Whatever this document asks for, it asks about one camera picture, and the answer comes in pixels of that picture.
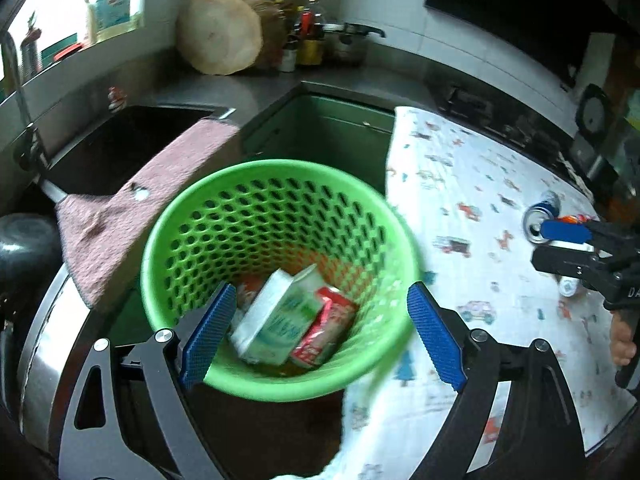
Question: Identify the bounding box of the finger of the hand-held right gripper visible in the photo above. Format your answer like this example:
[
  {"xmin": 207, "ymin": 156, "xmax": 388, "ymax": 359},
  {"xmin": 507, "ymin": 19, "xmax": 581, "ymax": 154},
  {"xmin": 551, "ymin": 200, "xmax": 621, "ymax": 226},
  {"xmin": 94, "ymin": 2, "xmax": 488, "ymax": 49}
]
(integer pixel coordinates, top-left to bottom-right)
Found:
[
  {"xmin": 531, "ymin": 246, "xmax": 619, "ymax": 292},
  {"xmin": 541, "ymin": 217, "xmax": 640, "ymax": 257}
]

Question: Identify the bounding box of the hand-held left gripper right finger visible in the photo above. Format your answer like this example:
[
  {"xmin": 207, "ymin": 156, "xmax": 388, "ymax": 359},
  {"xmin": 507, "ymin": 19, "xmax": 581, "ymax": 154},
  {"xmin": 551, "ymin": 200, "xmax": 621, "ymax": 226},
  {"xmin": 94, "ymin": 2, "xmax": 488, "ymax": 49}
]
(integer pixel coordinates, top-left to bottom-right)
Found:
[{"xmin": 406, "ymin": 282, "xmax": 586, "ymax": 480}]

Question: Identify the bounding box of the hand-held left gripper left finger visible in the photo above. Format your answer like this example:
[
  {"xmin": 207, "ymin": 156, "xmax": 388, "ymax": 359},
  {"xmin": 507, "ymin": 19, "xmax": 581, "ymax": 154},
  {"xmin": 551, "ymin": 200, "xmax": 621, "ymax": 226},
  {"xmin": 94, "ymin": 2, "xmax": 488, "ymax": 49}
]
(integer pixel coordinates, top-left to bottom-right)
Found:
[{"xmin": 61, "ymin": 281, "xmax": 237, "ymax": 480}]

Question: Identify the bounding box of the blue drink can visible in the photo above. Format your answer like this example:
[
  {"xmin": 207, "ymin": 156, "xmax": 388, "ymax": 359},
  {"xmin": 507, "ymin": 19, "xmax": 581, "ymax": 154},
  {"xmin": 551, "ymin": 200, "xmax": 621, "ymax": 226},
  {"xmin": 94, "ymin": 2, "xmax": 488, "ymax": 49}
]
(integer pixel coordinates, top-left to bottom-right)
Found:
[{"xmin": 523, "ymin": 191, "xmax": 562, "ymax": 245}]

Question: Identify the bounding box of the white blue milk carton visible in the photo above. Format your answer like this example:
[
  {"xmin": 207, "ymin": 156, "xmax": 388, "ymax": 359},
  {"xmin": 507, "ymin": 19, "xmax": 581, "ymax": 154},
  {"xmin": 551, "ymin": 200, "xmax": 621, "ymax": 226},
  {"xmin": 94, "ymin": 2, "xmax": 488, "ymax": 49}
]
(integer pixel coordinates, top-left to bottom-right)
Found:
[{"xmin": 229, "ymin": 262, "xmax": 326, "ymax": 366}]

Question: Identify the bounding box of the green perforated plastic basket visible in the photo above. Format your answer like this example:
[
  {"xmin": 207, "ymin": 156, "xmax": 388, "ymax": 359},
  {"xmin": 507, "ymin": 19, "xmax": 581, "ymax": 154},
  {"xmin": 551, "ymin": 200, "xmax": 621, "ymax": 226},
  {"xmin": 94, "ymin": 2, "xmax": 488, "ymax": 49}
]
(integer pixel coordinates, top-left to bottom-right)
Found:
[{"xmin": 140, "ymin": 159, "xmax": 426, "ymax": 403}]

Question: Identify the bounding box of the person's right hand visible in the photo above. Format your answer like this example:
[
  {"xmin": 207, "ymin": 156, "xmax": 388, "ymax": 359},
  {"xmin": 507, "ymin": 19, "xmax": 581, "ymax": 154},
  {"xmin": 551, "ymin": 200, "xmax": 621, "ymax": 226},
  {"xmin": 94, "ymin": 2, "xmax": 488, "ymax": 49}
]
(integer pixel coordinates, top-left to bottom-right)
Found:
[{"xmin": 611, "ymin": 310, "xmax": 636, "ymax": 367}]

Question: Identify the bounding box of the wooden glass cabinet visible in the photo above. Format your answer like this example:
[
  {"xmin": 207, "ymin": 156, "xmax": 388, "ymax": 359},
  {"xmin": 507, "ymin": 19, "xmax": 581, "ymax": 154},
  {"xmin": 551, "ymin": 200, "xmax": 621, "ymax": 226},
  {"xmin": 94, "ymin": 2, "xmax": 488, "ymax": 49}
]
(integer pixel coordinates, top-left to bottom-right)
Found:
[{"xmin": 600, "ymin": 35, "xmax": 640, "ymax": 211}]

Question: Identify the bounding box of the black rice cooker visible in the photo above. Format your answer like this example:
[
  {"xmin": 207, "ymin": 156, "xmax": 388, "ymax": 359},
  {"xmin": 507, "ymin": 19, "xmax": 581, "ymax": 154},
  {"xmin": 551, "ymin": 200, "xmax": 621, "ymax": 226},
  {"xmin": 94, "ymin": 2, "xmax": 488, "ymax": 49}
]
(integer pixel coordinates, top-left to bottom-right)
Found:
[{"xmin": 570, "ymin": 82, "xmax": 621, "ymax": 181}]

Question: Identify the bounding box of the white printed cartoon cloth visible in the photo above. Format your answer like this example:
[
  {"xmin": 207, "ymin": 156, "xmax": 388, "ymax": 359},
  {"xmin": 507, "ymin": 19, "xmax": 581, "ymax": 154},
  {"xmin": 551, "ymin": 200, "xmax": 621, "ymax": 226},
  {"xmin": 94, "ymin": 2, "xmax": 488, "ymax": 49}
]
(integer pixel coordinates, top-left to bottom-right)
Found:
[{"xmin": 272, "ymin": 106, "xmax": 623, "ymax": 480}]

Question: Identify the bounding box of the pink towel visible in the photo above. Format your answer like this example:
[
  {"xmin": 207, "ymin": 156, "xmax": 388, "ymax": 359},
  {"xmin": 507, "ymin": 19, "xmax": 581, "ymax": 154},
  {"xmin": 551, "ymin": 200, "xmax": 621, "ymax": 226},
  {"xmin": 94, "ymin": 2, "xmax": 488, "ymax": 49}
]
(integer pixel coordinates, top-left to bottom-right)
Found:
[{"xmin": 55, "ymin": 117, "xmax": 242, "ymax": 311}]

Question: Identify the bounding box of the black gas stove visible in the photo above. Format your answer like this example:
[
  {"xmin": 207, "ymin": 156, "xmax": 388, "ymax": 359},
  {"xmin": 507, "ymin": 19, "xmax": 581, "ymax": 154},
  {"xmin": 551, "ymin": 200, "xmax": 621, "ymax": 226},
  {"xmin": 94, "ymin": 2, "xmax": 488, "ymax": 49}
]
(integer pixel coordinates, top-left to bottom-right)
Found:
[{"xmin": 435, "ymin": 82, "xmax": 566, "ymax": 161}]

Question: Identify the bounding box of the dark kitchen sink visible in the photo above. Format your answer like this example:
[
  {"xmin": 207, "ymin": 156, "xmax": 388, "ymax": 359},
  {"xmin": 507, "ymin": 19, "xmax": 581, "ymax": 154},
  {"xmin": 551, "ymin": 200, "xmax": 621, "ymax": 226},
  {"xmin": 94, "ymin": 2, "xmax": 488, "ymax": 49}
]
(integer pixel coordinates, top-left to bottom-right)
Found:
[{"xmin": 42, "ymin": 105, "xmax": 236, "ymax": 196}]

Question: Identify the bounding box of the green base cabinet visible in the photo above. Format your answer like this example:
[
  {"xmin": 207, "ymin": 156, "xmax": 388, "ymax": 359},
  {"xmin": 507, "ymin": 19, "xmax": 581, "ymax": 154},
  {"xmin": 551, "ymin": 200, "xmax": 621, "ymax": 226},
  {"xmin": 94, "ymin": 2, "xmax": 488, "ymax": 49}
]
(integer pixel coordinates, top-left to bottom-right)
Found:
[{"xmin": 240, "ymin": 91, "xmax": 397, "ymax": 196}]

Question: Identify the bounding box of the black range hood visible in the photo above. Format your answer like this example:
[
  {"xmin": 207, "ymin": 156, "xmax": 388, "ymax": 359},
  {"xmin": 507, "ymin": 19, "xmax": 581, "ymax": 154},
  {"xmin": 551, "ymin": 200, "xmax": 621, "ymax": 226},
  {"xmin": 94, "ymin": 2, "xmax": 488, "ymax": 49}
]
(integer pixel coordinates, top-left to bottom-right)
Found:
[{"xmin": 422, "ymin": 0, "xmax": 608, "ymax": 88}]

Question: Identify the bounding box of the steel cooking pot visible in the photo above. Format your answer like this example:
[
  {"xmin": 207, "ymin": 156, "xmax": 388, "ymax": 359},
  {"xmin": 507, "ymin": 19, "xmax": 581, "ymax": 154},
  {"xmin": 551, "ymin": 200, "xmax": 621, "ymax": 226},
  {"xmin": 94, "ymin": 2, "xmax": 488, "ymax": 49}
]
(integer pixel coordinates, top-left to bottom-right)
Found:
[{"xmin": 322, "ymin": 22, "xmax": 387, "ymax": 66}]

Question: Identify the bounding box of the yellow label bottle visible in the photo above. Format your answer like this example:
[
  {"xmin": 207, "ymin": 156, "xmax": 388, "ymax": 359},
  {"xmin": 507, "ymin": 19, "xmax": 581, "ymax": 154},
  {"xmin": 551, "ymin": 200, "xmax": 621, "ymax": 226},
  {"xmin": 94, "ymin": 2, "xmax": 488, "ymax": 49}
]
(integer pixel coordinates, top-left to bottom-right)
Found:
[{"xmin": 295, "ymin": 37, "xmax": 326, "ymax": 66}]

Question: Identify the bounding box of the round wooden chopping block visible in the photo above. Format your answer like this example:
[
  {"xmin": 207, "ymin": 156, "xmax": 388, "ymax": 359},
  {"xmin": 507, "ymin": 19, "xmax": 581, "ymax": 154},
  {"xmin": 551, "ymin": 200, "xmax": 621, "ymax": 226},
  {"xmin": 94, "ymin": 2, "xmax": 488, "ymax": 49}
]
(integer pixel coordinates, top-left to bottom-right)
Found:
[{"xmin": 176, "ymin": 0, "xmax": 283, "ymax": 76}]

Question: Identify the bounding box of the steel faucet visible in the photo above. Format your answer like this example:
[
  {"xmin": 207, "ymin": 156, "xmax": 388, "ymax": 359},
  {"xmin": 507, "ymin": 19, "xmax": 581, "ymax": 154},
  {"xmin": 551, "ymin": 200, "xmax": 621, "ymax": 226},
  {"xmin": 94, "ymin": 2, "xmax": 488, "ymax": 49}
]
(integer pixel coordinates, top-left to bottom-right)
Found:
[{"xmin": 0, "ymin": 30, "xmax": 51, "ymax": 171}]

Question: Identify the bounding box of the dark sauce bottle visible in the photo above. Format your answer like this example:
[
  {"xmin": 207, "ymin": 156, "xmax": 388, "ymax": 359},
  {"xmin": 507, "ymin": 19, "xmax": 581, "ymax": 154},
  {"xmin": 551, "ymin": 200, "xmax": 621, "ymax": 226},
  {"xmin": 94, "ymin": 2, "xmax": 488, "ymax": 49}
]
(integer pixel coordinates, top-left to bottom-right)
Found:
[{"xmin": 274, "ymin": 0, "xmax": 302, "ymax": 36}]

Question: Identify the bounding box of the white pump bottle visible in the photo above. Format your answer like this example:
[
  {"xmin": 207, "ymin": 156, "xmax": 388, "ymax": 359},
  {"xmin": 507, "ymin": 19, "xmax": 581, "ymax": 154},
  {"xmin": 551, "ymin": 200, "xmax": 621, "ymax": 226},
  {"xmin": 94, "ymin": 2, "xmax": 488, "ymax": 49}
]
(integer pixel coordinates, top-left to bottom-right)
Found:
[{"xmin": 82, "ymin": 0, "xmax": 101, "ymax": 46}]

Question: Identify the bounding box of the white detergent jug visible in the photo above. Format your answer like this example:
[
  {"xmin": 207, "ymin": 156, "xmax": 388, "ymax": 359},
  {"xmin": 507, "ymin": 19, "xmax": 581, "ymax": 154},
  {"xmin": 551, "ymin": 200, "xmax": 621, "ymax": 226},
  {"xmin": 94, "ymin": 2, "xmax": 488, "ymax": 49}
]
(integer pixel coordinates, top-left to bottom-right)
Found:
[{"xmin": 95, "ymin": 0, "xmax": 143, "ymax": 43}]

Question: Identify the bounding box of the window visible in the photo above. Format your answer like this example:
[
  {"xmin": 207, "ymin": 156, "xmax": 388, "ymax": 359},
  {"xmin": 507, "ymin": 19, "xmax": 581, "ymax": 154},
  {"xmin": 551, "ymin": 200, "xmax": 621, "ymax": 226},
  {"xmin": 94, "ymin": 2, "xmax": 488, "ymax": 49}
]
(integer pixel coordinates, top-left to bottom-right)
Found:
[{"xmin": 0, "ymin": 0, "xmax": 151, "ymax": 91}]

